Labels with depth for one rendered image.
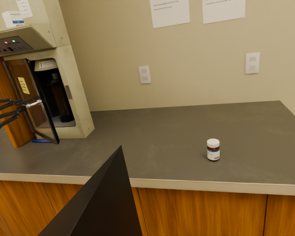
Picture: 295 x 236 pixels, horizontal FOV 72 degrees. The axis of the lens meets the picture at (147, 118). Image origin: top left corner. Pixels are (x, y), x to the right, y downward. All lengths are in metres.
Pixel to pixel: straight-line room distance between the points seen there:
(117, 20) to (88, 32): 0.21
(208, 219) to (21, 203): 0.89
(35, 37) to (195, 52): 0.82
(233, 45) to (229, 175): 0.78
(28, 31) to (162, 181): 0.77
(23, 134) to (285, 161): 1.26
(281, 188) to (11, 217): 1.27
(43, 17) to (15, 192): 0.82
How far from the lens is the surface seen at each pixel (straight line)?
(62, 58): 1.06
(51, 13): 1.08
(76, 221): 0.21
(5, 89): 1.30
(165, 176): 0.75
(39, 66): 1.16
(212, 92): 1.34
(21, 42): 1.07
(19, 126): 1.34
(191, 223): 0.92
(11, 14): 1.06
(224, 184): 0.73
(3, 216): 1.46
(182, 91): 1.34
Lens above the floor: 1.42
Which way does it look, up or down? 23 degrees down
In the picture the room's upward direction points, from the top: 9 degrees counter-clockwise
